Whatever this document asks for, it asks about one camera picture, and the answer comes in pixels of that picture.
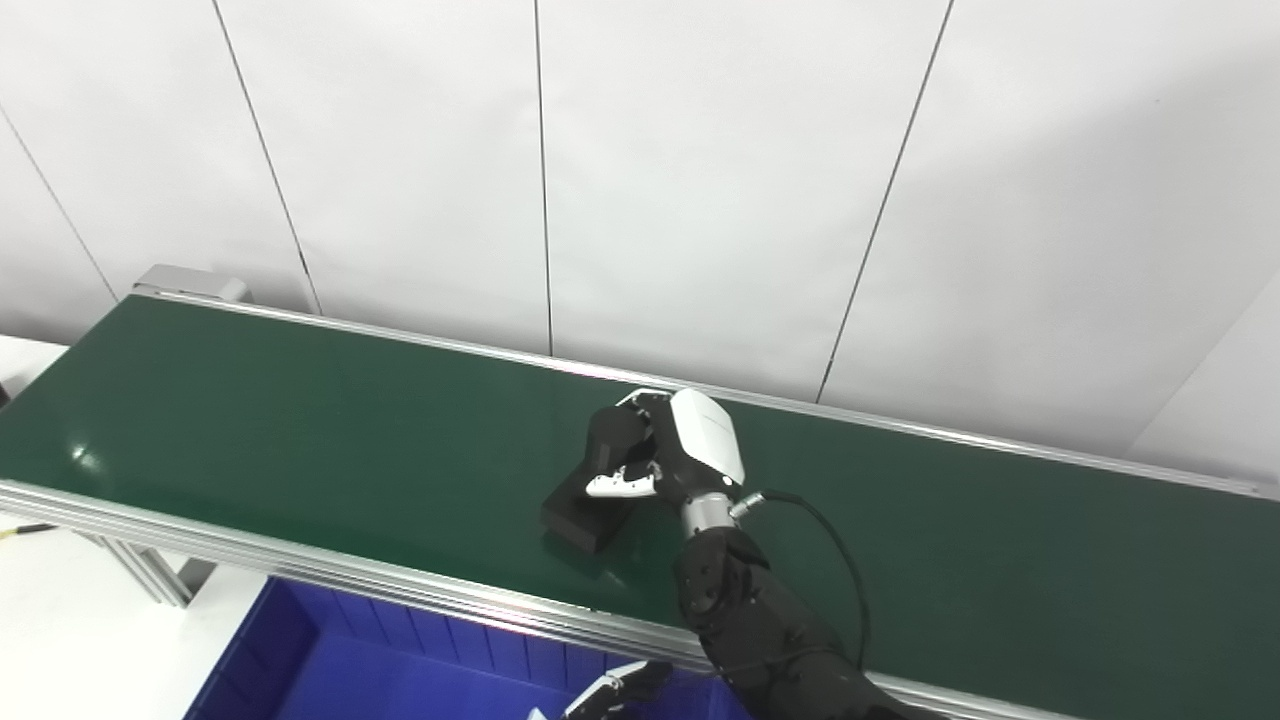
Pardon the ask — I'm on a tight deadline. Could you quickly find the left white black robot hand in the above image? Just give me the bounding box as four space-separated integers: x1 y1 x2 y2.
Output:
525 660 673 720

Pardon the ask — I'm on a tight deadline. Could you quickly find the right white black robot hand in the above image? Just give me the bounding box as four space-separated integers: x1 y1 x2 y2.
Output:
585 388 746 511

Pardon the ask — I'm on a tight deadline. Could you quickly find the black cylinder block part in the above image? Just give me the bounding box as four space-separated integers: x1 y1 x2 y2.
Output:
540 405 661 556

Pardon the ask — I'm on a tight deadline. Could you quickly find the blue plastic bin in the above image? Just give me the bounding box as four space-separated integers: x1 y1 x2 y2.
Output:
185 575 751 720

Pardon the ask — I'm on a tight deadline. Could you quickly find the green conveyor belt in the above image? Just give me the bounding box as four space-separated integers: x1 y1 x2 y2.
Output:
0 295 1280 720
0 265 1280 720

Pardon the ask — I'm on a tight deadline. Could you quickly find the aluminium conveyor leg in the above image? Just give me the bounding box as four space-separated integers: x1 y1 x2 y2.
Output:
80 535 216 608

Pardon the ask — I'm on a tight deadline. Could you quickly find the grey conveyor end housing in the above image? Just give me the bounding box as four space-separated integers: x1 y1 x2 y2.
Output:
133 265 249 303

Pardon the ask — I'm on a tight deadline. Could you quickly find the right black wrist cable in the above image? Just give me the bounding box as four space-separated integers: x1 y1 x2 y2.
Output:
730 488 871 671

